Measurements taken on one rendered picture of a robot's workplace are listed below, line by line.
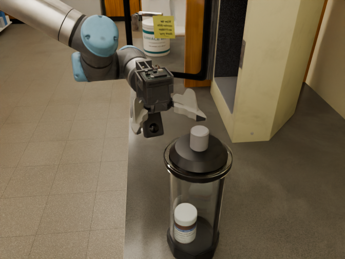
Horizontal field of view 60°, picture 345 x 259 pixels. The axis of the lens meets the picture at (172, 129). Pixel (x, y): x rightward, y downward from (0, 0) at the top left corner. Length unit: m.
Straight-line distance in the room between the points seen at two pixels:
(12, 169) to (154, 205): 1.87
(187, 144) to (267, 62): 0.39
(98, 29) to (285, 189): 0.55
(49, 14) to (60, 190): 1.62
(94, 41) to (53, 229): 1.48
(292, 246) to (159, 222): 0.27
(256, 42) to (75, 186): 1.68
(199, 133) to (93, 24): 0.33
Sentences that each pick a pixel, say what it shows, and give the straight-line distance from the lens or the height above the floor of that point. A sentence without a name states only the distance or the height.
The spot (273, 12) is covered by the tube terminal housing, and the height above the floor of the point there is 1.30.
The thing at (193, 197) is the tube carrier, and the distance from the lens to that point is 0.47.
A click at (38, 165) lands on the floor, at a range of 2.43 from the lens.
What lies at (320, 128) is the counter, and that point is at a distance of 1.04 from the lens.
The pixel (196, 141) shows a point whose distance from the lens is 0.44.
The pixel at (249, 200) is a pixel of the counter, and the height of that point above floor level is 0.94.
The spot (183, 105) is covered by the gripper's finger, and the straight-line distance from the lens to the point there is 0.64.
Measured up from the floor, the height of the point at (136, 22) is 1.18.
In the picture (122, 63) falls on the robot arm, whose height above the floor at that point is 1.17.
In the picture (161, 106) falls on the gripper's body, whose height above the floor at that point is 1.14.
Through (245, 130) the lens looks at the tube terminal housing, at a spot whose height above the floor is 0.98.
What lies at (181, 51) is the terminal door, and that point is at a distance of 1.09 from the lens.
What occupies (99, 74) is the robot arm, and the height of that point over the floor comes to 1.16.
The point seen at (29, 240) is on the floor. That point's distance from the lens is 1.96.
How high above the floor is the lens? 1.46
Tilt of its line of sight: 34 degrees down
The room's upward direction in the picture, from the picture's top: straight up
